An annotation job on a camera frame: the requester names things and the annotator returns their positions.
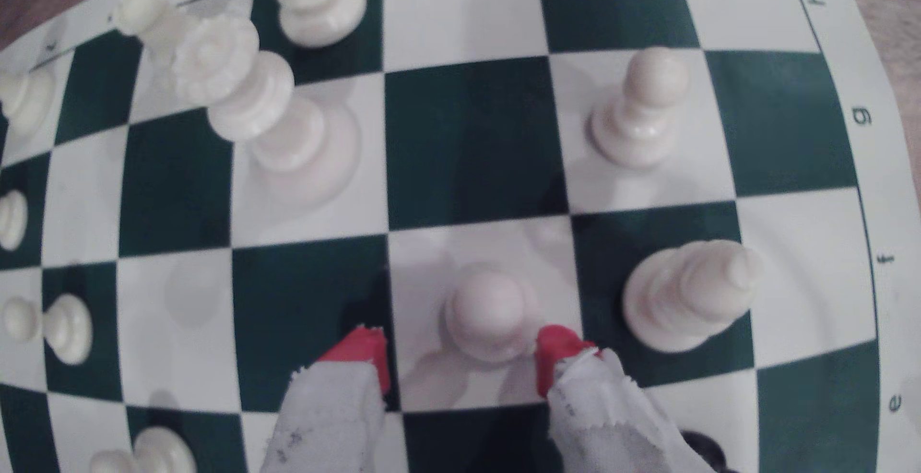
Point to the green and white chess mat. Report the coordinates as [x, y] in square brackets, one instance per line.
[475, 142]

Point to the white pawn chess piece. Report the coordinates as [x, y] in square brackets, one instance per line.
[66, 329]
[640, 113]
[11, 220]
[489, 315]
[162, 453]

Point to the white queen chess piece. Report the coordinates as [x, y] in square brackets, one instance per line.
[259, 99]

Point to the white rook chess piece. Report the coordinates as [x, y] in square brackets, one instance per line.
[144, 7]

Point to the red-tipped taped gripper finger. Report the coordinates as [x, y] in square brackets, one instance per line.
[331, 422]
[611, 430]

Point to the black pawn chess piece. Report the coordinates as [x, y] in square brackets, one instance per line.
[704, 450]

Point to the white knight chess piece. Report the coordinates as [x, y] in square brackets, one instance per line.
[316, 2]

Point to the white bishop chess piece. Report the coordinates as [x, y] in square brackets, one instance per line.
[29, 102]
[683, 297]

